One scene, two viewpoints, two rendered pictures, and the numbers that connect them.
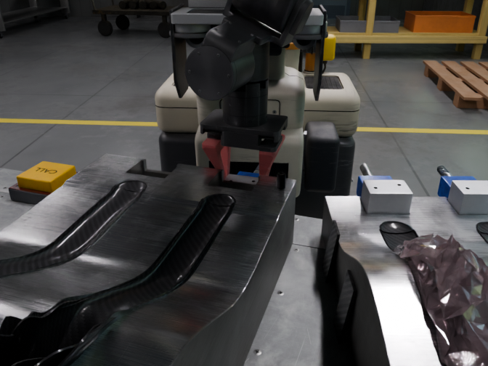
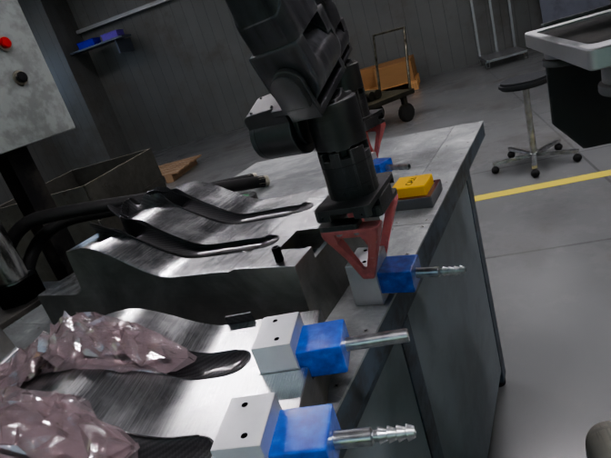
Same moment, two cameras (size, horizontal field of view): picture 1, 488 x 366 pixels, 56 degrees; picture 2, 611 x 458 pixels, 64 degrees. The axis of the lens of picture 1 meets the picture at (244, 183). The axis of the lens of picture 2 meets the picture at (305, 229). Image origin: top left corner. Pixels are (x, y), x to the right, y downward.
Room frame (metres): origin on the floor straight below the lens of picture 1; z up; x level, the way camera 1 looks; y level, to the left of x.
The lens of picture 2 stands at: (0.63, -0.53, 1.11)
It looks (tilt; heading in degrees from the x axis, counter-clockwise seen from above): 20 degrees down; 104
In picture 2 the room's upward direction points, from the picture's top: 18 degrees counter-clockwise
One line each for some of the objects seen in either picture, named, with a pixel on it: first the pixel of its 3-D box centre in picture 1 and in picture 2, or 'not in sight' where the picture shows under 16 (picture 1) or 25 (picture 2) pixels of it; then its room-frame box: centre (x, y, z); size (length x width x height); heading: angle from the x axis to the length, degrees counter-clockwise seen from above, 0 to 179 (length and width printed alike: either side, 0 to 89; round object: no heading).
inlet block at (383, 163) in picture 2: not in sight; (383, 167); (0.58, 0.46, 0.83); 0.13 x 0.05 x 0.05; 143
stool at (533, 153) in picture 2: not in sight; (525, 123); (1.35, 2.65, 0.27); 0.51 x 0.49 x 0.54; 93
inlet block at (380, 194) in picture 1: (375, 188); (335, 345); (0.54, -0.17, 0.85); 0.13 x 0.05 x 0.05; 179
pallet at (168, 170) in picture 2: not in sight; (151, 176); (-2.71, 5.47, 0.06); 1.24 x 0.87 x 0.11; 176
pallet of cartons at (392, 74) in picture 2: not in sight; (378, 81); (0.43, 7.53, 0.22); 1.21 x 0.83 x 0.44; 176
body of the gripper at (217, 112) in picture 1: (245, 105); (350, 175); (0.57, 0.00, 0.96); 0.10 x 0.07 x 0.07; 74
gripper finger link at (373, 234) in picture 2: (253, 158); (362, 236); (0.56, -0.01, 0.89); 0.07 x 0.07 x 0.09; 74
